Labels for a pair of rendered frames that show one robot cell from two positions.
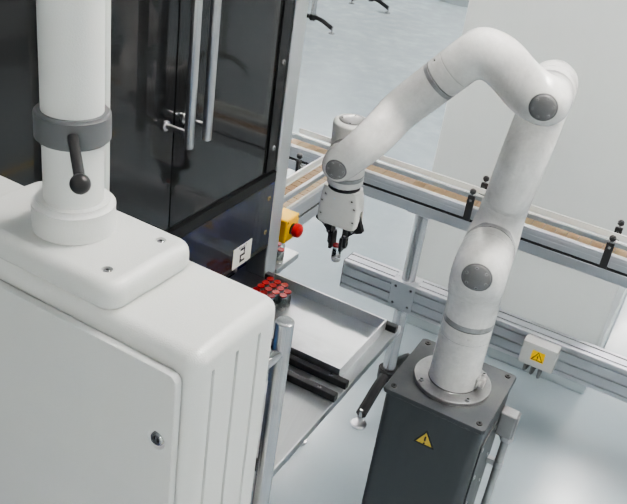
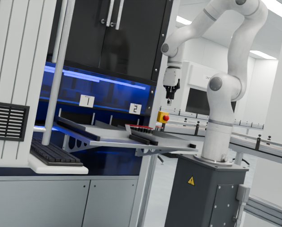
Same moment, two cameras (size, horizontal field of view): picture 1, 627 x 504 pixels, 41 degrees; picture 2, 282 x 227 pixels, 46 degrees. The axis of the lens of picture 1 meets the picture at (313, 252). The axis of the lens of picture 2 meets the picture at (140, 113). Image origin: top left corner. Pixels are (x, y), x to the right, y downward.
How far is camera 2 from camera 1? 1.23 m
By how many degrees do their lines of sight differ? 36
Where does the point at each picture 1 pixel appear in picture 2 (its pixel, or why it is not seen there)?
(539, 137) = (248, 26)
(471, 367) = (218, 144)
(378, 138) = (181, 33)
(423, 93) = (201, 15)
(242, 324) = not seen: outside the picture
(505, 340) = (277, 218)
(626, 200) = not seen: outside the picture
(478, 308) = (220, 107)
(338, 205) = (169, 74)
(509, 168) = (233, 38)
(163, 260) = not seen: outside the picture
